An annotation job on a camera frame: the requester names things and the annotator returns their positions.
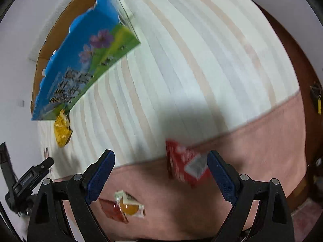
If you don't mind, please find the clear yellow jelly packet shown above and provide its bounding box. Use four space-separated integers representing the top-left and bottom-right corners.
114 190 145 218

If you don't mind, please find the cat print blanket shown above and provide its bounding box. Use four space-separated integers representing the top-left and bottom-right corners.
37 0 307 241

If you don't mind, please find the printed cardboard box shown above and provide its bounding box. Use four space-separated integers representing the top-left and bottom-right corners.
30 0 141 121

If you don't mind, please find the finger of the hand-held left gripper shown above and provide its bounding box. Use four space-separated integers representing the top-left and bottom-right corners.
14 157 55 191

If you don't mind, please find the long red white snack packet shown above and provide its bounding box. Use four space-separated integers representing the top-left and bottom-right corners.
165 140 212 189

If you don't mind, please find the red triangular snack packet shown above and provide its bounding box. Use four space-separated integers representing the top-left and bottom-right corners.
98 198 129 223

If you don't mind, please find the yellow snack packet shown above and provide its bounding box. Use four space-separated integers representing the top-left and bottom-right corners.
54 110 73 148

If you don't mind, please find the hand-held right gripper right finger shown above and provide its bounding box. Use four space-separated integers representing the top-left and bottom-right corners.
207 150 295 242

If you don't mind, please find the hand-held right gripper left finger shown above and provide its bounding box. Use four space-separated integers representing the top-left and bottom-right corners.
26 149 116 242

